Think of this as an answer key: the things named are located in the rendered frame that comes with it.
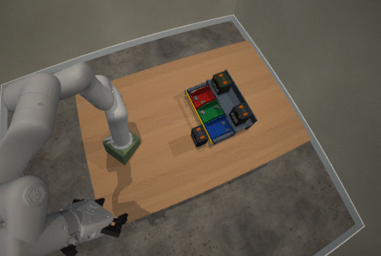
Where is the grey metal shelf rack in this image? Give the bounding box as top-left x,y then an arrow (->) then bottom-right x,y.
184,69 -> 257,145

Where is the red bin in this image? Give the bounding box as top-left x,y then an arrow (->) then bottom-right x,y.
190,86 -> 216,110

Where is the green open bin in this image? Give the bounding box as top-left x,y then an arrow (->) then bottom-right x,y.
197,100 -> 224,125

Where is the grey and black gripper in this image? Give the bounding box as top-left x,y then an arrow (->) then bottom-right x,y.
59,198 -> 128,243

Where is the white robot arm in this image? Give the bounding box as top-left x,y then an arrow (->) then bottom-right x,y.
0,62 -> 133,256

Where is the blue open bin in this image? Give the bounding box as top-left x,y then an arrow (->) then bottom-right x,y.
205,115 -> 232,140

